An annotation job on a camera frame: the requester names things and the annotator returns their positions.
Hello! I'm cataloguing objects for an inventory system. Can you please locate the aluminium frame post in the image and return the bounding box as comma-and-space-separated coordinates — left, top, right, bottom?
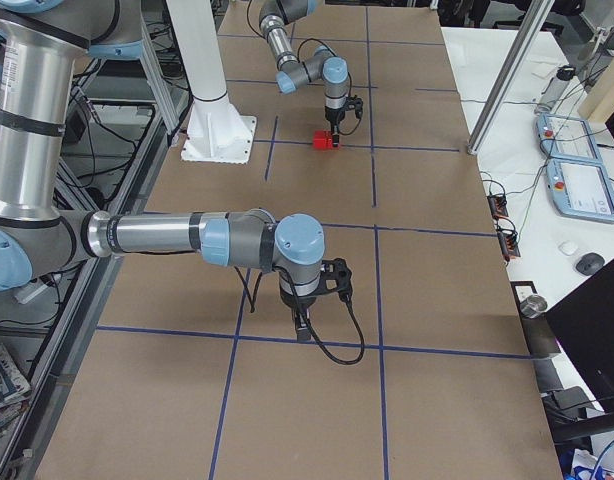
467, 0, 555, 155

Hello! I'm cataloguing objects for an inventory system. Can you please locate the black computer mouse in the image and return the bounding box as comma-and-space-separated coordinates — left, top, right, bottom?
575, 252, 605, 276

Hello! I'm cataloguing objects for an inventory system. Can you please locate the red block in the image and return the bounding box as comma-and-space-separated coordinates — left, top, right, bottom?
324, 131, 340, 150

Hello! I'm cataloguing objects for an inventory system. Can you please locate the white pedestal column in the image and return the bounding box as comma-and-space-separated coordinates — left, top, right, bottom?
167, 0, 257, 164

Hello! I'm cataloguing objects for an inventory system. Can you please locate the black monitor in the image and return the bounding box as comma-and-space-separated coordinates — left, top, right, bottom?
546, 259, 614, 443

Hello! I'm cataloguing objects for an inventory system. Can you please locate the upper teach pendant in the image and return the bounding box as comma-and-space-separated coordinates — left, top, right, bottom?
536, 113, 602, 162

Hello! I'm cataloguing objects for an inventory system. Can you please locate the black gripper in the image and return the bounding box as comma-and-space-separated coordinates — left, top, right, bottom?
279, 286, 316, 341
325, 106, 346, 148

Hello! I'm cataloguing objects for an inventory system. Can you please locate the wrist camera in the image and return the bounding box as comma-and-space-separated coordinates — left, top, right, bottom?
316, 258, 353, 303
346, 95, 363, 120

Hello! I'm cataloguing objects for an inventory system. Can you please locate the teach pendant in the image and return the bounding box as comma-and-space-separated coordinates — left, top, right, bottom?
536, 113, 602, 162
546, 158, 614, 224

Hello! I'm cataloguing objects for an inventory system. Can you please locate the handheld scanner device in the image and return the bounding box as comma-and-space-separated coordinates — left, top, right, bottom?
534, 64, 576, 115

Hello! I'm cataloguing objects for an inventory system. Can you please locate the stack of books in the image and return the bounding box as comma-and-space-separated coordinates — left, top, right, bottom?
0, 342, 31, 438

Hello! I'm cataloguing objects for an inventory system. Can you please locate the metal cup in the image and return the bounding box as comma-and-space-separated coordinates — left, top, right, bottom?
519, 294, 548, 319

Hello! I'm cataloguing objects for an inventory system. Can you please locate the lower teach pendant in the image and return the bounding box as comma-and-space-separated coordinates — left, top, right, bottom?
546, 158, 614, 224

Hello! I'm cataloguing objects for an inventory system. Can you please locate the camera cable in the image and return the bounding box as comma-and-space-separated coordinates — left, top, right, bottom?
236, 267, 366, 364

